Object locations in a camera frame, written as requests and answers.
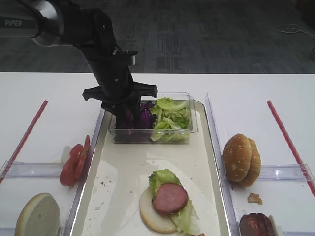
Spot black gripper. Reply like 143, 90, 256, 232
82, 50, 158, 129

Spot purple cabbage leaves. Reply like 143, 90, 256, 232
126, 101, 157, 129

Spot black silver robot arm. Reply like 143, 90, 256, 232
0, 0, 158, 129

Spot green lettuce in container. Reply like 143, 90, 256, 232
150, 97, 191, 143

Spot rear tomato slice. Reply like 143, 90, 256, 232
74, 135, 91, 179

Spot tomato slice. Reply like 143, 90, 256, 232
60, 144, 83, 186
74, 135, 91, 179

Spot white tomato pusher block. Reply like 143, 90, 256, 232
60, 146, 72, 165

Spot front tomato slice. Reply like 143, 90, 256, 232
60, 144, 83, 186

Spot lettuce leaf on bun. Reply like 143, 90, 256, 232
148, 169, 201, 236

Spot front dark meat patty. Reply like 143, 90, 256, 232
239, 213, 267, 236

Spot dark meat patty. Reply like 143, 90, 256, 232
260, 214, 275, 236
239, 213, 267, 236

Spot rear dark meat patty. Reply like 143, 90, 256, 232
260, 214, 275, 236

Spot clear plastic salad container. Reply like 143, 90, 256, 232
108, 92, 198, 144

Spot cream metal tray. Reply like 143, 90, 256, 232
65, 102, 230, 236

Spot pink sausage slice on bun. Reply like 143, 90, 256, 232
152, 183, 189, 215

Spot left red strip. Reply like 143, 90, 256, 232
0, 100, 48, 183

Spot red strip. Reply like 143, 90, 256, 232
0, 100, 48, 183
266, 100, 315, 196

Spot bottom bun slice on tray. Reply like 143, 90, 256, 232
139, 187, 177, 234

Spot front sesame bun top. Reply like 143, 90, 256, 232
223, 134, 252, 182

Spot sesame bun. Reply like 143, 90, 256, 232
239, 138, 261, 187
223, 134, 252, 182

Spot white bun half left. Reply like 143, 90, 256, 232
14, 193, 60, 236

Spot rear sesame bun top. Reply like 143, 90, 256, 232
239, 138, 261, 187

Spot brown crumb on table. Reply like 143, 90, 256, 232
247, 193, 263, 205

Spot right red strip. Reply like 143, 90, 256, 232
266, 100, 315, 196

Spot white patty pusher block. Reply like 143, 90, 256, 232
268, 215, 284, 236

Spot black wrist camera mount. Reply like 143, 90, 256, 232
112, 50, 138, 66

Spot left clear long rail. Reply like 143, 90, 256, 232
61, 110, 106, 236

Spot clear tomato rail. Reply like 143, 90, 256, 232
0, 161, 62, 179

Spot clear right bun rail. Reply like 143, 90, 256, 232
258, 164, 315, 182

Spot white cable on floor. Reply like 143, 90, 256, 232
275, 23, 315, 40

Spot clear patty rail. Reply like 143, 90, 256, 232
279, 231, 315, 236

